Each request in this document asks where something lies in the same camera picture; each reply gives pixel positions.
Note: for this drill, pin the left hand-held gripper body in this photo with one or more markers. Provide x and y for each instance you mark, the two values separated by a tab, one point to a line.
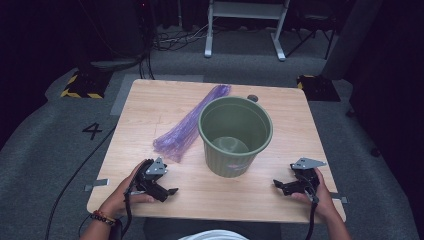
148	175

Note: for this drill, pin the small dark round object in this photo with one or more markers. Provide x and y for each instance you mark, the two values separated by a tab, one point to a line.
252	98

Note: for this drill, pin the grey tape strip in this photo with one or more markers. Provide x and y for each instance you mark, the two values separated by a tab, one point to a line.
340	198
98	184

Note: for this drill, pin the black folding stand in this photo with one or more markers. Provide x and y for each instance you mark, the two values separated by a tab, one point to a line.
313	30

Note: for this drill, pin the white desk frame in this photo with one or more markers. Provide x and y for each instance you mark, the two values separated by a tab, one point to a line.
246	9

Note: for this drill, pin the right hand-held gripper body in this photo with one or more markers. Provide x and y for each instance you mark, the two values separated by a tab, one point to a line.
308	178

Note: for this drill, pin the person's left hand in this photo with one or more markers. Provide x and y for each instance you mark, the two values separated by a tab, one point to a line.
121	198

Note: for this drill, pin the person's right hand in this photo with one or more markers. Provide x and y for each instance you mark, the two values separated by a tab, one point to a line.
323	201

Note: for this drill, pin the green plastic bin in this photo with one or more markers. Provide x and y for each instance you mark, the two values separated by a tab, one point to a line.
230	160

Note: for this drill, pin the person's white shirt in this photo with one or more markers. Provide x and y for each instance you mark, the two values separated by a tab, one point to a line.
213	235

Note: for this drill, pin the black yellow striped floor plate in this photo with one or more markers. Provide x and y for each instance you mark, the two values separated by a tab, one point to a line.
318	88
85	85

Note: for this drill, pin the purple plastic bag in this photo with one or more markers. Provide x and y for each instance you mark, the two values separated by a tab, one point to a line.
186	131

